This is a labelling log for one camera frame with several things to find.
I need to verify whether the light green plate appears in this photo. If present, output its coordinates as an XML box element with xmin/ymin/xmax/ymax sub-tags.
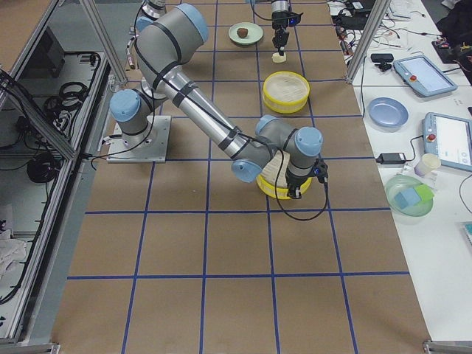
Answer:
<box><xmin>228</xmin><ymin>22</ymin><xmax>263</xmax><ymax>46</ymax></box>

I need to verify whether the green bowl with sponges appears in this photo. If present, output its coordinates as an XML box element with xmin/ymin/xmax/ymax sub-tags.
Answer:
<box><xmin>384</xmin><ymin>175</ymin><xmax>434</xmax><ymax>225</ymax></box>

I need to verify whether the black power adapter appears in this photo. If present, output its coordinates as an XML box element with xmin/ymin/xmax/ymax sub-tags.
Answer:
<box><xmin>375</xmin><ymin>153</ymin><xmax>407</xmax><ymax>165</ymax></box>

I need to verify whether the yellow bamboo steamer basket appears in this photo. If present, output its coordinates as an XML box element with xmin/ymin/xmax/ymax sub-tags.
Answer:
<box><xmin>263</xmin><ymin>71</ymin><xmax>310</xmax><ymax>114</ymax></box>

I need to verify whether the brown chocolate bun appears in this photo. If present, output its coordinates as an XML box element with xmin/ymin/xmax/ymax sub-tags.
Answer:
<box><xmin>236</xmin><ymin>27</ymin><xmax>249</xmax><ymax>38</ymax></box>

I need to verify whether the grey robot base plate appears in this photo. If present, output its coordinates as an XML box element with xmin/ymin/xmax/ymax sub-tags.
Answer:
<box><xmin>106</xmin><ymin>115</ymin><xmax>172</xmax><ymax>163</ymax></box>

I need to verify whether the teach pendant near post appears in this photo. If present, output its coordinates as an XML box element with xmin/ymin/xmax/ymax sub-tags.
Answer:
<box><xmin>392</xmin><ymin>55</ymin><xmax>458</xmax><ymax>97</ymax></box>

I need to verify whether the white crumpled cloth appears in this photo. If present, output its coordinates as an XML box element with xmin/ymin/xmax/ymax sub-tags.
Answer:
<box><xmin>0</xmin><ymin>204</ymin><xmax>28</xmax><ymax>281</ymax></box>

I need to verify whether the paper cup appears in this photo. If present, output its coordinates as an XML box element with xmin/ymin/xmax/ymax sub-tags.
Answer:
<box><xmin>414</xmin><ymin>153</ymin><xmax>441</xmax><ymax>177</ymax></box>

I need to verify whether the blue plate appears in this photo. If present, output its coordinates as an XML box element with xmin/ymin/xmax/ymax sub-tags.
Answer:
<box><xmin>367</xmin><ymin>97</ymin><xmax>409</xmax><ymax>132</ymax></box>

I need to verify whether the aluminium frame post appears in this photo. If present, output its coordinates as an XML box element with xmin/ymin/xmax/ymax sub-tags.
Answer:
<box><xmin>345</xmin><ymin>0</ymin><xmax>390</xmax><ymax>84</ymax></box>

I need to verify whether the white cream bun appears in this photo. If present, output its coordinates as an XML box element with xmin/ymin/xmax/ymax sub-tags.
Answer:
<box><xmin>271</xmin><ymin>52</ymin><xmax>287</xmax><ymax>63</ymax></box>

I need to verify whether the black webcam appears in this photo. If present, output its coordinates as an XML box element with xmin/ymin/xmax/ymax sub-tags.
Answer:
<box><xmin>370</xmin><ymin>53</ymin><xmax>394</xmax><ymax>72</ymax></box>

